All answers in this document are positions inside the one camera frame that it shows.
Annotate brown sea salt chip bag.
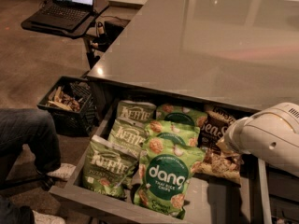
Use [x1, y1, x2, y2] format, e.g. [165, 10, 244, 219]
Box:
[196, 105, 243, 184]

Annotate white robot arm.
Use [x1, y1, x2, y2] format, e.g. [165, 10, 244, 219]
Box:
[218, 103, 299, 176]

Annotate open grey top drawer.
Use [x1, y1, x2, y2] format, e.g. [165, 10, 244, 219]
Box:
[49, 91, 274, 224]

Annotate back green dang chip bag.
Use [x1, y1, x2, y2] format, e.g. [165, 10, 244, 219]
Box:
[156, 104, 207, 128]

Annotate green dang chip bag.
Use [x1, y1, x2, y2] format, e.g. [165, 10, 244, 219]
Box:
[145, 119, 200, 147]
[134, 137, 205, 219]
[156, 104, 207, 128]

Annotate middle green dang chip bag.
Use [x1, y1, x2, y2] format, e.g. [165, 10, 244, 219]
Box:
[145, 119, 200, 147]

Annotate front green dang chip bag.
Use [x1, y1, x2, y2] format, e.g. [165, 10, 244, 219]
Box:
[134, 137, 205, 219]

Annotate middle green kettle chip bag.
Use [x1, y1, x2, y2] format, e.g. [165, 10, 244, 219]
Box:
[108, 118, 147, 156]

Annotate green kettle chip bag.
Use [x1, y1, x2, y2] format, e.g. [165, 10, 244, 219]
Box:
[108, 118, 147, 156]
[82, 135, 139, 199]
[117, 100, 156, 123]

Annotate back green kettle chip bag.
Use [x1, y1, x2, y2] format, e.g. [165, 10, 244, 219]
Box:
[117, 100, 156, 123]

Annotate grey counter cabinet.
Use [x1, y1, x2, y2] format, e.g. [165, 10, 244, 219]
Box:
[89, 0, 299, 222]

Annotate front green kettle chip bag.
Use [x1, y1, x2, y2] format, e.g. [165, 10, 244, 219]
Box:
[82, 135, 139, 199]

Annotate black plastic crate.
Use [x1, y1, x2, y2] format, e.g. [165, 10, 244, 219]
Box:
[37, 77, 96, 136]

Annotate white sneaker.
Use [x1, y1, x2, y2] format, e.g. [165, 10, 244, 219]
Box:
[47, 163, 76, 181]
[33, 211, 66, 224]

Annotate scraps in crate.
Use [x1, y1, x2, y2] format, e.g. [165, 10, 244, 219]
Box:
[47, 86, 80, 112]

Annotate black laptop stand table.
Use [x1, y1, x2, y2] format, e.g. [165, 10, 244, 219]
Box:
[21, 0, 109, 68]

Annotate person's leg in jeans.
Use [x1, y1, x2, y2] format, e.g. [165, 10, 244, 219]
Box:
[0, 107, 62, 185]

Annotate black laptop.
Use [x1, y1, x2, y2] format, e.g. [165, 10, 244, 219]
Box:
[33, 0, 93, 29]

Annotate black power adapter with cables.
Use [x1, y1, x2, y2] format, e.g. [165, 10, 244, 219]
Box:
[92, 17, 130, 52]

